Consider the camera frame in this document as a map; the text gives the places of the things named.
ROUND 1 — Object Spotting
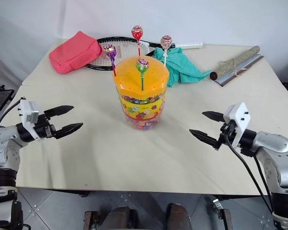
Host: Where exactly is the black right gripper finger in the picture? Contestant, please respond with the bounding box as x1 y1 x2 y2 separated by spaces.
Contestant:
201 111 224 122
189 129 221 150

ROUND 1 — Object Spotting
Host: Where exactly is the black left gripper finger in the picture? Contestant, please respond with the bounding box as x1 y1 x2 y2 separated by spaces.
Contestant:
44 105 74 120
53 122 84 140

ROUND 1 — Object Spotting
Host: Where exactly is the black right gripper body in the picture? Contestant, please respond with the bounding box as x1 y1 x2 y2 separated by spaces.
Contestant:
216 119 239 151

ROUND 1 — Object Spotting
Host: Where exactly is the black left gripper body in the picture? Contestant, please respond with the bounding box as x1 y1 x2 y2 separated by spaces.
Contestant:
34 113 58 139

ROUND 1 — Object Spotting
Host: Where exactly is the purple stick lollipop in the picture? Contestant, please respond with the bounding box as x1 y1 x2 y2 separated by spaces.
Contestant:
103 43 118 77

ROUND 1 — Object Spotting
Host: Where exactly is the white stick lollipop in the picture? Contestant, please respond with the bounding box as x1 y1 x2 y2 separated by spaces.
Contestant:
159 34 173 68

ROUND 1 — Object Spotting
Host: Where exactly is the green stick lollipop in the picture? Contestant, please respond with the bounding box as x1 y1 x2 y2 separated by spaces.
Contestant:
136 57 150 92

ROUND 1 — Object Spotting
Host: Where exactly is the red stick lollipop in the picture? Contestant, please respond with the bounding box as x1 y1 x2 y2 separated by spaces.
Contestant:
131 24 144 57

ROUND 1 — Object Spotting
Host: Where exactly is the black flat stand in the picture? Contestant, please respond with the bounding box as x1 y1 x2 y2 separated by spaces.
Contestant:
0 80 15 113

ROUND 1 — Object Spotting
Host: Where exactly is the pink fabric pouch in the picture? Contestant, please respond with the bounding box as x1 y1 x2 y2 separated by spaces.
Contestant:
48 31 103 75

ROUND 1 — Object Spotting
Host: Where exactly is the teal cloth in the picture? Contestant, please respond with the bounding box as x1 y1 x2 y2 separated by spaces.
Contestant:
153 46 213 88

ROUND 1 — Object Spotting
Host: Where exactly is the rolled patterned scroll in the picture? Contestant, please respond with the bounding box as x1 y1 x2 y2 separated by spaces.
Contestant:
209 45 261 81

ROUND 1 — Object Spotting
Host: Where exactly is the clear candy jar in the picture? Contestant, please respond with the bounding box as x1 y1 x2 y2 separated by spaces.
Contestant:
120 92 168 131

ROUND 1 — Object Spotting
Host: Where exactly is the black tennis racket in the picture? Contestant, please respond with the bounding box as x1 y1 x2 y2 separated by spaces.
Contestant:
84 36 204 72

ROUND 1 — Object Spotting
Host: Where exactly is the orange plastic lollipop holder lid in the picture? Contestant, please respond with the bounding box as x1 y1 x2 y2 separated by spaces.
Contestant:
112 55 171 99

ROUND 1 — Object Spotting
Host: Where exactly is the dark rounded shape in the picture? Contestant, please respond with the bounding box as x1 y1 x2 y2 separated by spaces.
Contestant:
167 203 192 230
107 206 138 230

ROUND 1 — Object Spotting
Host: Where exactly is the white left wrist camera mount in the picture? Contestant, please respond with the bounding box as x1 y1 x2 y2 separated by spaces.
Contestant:
18 97 41 140

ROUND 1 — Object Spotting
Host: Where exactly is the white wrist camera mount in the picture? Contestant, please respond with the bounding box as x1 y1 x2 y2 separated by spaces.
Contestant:
222 102 252 149
18 97 41 140

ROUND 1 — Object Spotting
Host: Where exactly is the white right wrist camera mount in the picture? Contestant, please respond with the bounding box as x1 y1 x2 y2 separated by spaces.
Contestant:
222 102 252 149

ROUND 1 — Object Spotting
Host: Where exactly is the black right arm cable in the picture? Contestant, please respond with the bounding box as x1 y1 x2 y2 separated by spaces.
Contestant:
252 154 274 202
224 131 274 214

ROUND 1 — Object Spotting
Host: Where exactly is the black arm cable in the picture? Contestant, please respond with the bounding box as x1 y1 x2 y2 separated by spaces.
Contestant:
224 131 274 214
252 154 274 202
0 96 24 131

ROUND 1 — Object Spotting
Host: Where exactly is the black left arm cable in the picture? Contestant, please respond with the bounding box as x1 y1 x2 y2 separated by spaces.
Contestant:
0 96 24 131

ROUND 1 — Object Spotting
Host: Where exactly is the rusty metal bracket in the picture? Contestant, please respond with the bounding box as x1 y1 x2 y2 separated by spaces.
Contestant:
84 210 99 230
212 198 233 230

